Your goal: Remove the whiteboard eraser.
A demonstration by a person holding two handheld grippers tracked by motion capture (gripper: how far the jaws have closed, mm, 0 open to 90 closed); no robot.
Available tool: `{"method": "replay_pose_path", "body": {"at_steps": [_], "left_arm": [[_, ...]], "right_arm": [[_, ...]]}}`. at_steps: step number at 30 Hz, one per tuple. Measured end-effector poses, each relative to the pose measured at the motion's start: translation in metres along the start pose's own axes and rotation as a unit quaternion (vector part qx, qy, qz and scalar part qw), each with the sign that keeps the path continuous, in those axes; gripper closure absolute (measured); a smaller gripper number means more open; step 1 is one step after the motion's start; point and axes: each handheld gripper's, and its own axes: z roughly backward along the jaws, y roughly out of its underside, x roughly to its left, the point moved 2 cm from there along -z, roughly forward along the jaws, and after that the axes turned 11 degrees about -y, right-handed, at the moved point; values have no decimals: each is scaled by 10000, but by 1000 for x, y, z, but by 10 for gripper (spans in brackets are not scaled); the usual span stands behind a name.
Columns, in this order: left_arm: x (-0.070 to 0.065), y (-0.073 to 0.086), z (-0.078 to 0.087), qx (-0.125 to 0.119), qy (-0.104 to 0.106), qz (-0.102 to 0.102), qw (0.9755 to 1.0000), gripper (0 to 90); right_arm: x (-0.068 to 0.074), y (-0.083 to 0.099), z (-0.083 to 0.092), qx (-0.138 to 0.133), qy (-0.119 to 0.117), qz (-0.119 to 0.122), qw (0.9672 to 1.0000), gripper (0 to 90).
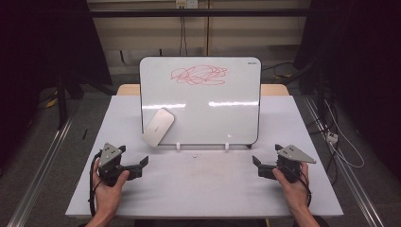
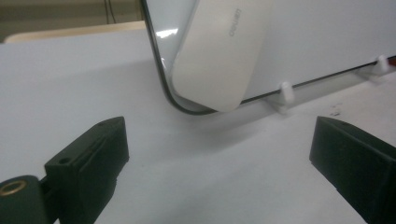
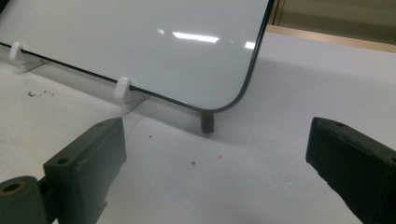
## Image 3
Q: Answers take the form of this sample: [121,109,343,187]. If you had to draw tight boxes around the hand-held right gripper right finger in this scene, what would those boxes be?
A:
[305,117,396,224]

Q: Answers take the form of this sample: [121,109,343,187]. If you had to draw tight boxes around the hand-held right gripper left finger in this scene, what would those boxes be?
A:
[42,117,128,224]

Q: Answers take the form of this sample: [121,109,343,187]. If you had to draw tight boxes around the white board holder clip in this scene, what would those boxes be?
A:
[8,41,50,75]
[112,77,151,115]

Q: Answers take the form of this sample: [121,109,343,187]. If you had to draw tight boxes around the black board stand foot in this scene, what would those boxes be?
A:
[200,112,216,134]

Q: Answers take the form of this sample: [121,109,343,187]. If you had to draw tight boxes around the white whiteboard with dark rim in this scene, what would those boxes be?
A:
[0,0,276,114]

